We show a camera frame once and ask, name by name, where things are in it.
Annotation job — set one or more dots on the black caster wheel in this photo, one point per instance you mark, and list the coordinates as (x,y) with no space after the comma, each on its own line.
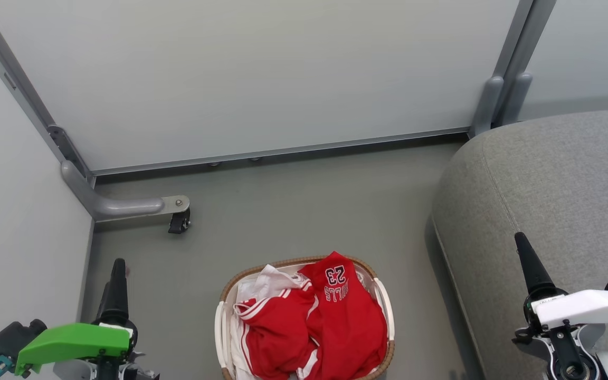
(179,222)

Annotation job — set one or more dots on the grey partition bottom rail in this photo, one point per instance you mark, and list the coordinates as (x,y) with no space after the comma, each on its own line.
(283,151)

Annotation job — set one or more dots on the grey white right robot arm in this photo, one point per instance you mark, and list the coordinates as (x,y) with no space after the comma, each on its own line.
(568,353)

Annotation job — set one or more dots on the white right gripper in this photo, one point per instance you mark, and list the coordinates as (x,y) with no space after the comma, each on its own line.
(589,309)

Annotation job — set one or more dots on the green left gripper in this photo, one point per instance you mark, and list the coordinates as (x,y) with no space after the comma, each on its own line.
(72,343)

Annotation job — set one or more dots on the grey partition foot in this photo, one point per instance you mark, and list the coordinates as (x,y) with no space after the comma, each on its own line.
(516,97)
(487,105)

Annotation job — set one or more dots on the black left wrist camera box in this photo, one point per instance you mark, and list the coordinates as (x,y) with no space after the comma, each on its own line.
(13,338)

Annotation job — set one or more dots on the grey metal partition leg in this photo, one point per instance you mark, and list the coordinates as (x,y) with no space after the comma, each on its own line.
(119,207)

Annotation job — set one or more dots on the grey fabric sofa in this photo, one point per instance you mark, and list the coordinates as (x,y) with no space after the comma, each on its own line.
(547,190)

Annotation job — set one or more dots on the grey partition post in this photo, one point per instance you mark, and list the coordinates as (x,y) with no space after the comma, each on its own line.
(21,84)
(515,31)
(539,26)

